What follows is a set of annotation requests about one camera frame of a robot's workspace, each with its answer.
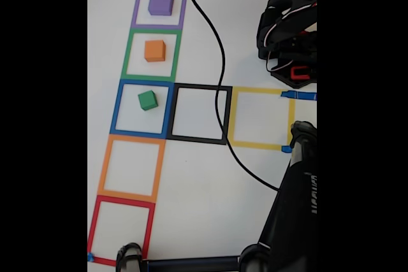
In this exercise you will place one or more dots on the green cube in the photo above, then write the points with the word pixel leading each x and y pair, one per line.
pixel 147 100

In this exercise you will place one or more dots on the yellow square frame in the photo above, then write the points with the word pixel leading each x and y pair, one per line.
pixel 232 119

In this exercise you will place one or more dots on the orange cube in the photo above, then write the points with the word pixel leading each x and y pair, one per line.
pixel 154 50

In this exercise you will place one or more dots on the red base clamp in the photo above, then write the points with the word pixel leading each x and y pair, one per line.
pixel 292 73

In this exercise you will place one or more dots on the orange square frame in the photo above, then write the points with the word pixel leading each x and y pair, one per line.
pixel 103 170

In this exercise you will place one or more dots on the black square frame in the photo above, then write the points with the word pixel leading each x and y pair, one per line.
pixel 170 112

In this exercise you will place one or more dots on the black camera tripod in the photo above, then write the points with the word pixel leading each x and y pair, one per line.
pixel 293 208

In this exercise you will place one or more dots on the blue square frame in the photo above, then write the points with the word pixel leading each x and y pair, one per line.
pixel 115 112

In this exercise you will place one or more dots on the green square frame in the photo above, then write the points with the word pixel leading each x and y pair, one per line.
pixel 126 58

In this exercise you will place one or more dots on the large purple cube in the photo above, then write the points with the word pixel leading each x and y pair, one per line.
pixel 161 4

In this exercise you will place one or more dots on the purple square frame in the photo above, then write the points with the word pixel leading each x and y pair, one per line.
pixel 136 11

